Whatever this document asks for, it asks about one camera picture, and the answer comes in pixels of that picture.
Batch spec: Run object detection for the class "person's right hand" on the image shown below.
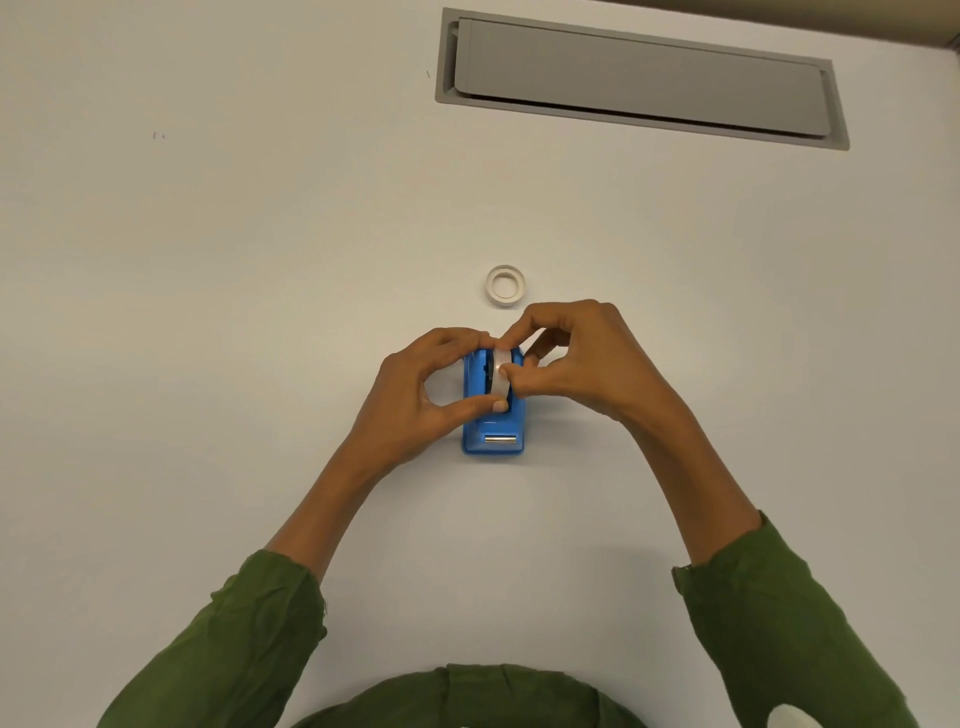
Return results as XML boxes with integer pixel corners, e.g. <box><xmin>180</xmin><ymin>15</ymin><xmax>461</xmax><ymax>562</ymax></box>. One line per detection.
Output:
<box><xmin>498</xmin><ymin>300</ymin><xmax>678</xmax><ymax>430</ymax></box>

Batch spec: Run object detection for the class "person's left hand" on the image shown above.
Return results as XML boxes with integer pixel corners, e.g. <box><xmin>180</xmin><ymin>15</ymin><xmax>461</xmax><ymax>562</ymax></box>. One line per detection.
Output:
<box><xmin>349</xmin><ymin>327</ymin><xmax>512</xmax><ymax>482</ymax></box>

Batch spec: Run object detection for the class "clear tape roll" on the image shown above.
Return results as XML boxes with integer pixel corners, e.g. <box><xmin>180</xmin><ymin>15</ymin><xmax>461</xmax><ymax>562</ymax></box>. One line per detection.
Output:
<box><xmin>489</xmin><ymin>345</ymin><xmax>520</xmax><ymax>399</ymax></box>

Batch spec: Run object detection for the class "person's right forearm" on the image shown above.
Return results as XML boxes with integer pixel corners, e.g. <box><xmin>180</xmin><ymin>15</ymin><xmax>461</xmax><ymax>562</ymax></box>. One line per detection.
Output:
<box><xmin>619</xmin><ymin>397</ymin><xmax>921</xmax><ymax>728</ymax></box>

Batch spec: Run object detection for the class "person's left forearm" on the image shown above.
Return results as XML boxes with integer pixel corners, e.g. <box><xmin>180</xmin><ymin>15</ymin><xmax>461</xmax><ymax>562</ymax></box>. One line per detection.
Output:
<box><xmin>96</xmin><ymin>447</ymin><xmax>400</xmax><ymax>728</ymax></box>

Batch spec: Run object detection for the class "blue tape dispenser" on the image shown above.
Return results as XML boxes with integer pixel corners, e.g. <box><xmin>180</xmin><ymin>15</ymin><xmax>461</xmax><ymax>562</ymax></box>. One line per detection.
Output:
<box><xmin>460</xmin><ymin>345</ymin><xmax>525</xmax><ymax>456</ymax></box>

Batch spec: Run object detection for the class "white empty tape core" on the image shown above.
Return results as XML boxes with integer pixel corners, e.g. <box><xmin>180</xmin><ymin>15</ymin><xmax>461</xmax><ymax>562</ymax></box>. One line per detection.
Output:
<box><xmin>483</xmin><ymin>264</ymin><xmax>526</xmax><ymax>309</ymax></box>

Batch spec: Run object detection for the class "green shirt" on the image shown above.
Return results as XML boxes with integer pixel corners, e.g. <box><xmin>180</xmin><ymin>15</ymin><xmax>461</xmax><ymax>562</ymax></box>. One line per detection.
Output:
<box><xmin>288</xmin><ymin>663</ymin><xmax>652</xmax><ymax>728</ymax></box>

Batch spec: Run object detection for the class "grey table cable hatch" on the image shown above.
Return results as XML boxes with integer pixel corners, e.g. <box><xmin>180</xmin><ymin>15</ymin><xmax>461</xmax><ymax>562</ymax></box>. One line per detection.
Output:
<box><xmin>434</xmin><ymin>7</ymin><xmax>852</xmax><ymax>152</ymax></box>

